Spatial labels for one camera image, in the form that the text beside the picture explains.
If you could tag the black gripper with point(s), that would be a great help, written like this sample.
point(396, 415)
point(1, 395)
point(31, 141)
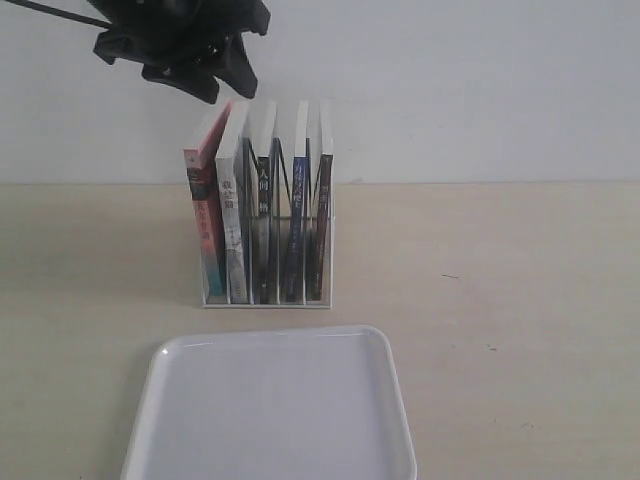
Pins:
point(168, 36)

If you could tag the grey cat cover book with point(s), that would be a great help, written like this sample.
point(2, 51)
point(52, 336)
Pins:
point(229, 162)

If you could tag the blue spine book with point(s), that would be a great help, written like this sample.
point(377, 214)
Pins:
point(293, 262)

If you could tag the black spine book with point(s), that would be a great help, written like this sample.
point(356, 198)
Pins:
point(263, 162)

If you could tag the pink and teal book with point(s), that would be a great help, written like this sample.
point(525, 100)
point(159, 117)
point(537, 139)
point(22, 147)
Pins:
point(199, 156)

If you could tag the dark brown spine book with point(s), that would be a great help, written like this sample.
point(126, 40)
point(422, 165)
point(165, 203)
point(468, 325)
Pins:
point(319, 279)

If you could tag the white plastic tray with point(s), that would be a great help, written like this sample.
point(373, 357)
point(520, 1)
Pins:
point(302, 403)

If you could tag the white wire book rack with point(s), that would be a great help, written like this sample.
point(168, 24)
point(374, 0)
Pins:
point(281, 218)

